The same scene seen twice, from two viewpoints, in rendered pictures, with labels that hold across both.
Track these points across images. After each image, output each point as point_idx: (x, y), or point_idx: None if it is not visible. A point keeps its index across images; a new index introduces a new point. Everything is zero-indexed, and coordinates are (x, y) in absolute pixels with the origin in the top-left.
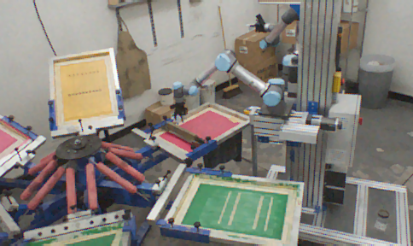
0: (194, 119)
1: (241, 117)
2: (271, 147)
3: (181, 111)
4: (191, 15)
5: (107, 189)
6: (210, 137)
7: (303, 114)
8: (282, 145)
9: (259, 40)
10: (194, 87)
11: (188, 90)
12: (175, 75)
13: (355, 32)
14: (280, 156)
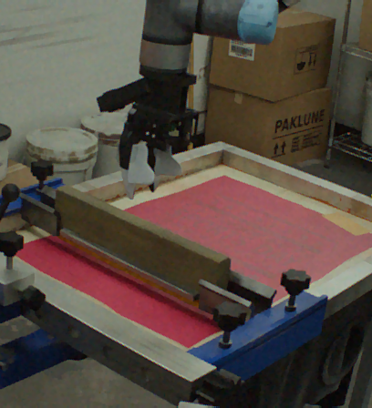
0: (170, 201)
1: None
2: (356, 364)
3: (171, 119)
4: None
5: None
6: (308, 280)
7: None
8: None
9: (296, 28)
10: (272, 0)
11: (236, 5)
12: (22, 88)
13: None
14: None
